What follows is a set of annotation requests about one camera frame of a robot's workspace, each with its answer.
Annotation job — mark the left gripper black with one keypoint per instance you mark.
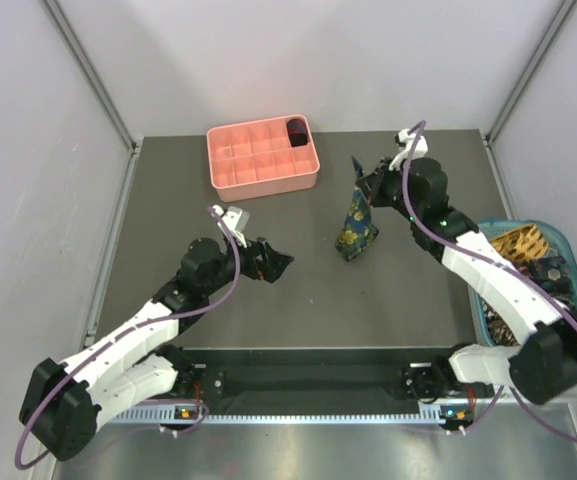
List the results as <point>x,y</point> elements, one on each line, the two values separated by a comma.
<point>272,264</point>

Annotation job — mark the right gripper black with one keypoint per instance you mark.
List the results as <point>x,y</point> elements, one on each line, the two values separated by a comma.
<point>374,183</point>

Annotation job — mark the blue yellow floral tie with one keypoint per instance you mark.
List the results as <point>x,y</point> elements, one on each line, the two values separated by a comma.
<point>358,231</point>

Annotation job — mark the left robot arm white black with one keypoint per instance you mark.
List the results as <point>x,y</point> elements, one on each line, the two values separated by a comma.
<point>68,402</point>

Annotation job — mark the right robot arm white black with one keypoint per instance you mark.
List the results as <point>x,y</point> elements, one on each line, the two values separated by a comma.
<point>543,365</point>

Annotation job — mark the rolled red blue tie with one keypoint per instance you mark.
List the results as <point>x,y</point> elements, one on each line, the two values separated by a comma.
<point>297,132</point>

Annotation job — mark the pink compartment organizer box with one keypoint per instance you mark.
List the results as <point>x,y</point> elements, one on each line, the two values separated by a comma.
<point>254,159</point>

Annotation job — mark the teal plastic basket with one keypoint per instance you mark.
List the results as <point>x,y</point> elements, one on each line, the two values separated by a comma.
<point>559,246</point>

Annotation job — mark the orange patterned tie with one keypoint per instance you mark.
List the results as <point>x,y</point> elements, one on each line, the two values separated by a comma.
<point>522,244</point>

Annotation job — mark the pink floral dark tie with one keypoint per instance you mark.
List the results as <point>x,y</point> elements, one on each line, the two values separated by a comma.
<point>498,330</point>

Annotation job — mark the dark floral navy tie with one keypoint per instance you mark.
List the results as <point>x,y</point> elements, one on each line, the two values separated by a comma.
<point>552,274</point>

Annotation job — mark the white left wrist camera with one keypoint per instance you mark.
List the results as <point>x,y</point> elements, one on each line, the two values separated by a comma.
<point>231,222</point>

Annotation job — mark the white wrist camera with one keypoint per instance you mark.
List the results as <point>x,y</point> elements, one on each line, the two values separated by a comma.
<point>412,144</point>
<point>231,222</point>

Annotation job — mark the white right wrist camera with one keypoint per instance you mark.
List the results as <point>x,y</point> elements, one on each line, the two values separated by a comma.
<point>412,144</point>

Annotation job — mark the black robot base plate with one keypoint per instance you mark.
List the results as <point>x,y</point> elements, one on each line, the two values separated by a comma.
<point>316,380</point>

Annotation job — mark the slotted grey cable duct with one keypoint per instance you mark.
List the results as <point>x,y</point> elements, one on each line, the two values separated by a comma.
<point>179,415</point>

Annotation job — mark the right aluminium frame post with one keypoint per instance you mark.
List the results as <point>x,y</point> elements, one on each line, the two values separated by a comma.
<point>562,14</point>

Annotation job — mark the aluminium frame post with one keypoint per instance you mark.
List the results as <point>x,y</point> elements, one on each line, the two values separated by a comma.
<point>81,58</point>
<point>562,14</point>

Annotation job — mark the left aluminium frame post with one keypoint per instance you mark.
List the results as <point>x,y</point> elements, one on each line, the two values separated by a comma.
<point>81,58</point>

